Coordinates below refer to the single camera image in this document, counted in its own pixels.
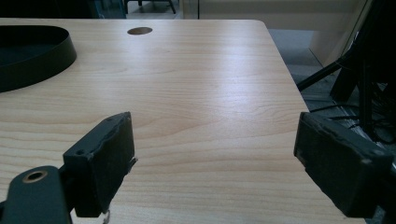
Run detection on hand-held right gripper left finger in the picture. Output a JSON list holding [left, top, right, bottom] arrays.
[[63, 111, 138, 218]]

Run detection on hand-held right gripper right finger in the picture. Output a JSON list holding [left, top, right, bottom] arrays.
[[293, 111, 395, 219]]

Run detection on black metal stand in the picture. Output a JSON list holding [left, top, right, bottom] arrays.
[[296, 0, 396, 138]]

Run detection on black oval tray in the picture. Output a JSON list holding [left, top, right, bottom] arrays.
[[0, 24, 78, 93]]

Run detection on black cables on floor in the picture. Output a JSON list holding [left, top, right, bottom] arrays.
[[309, 103, 396, 145]]

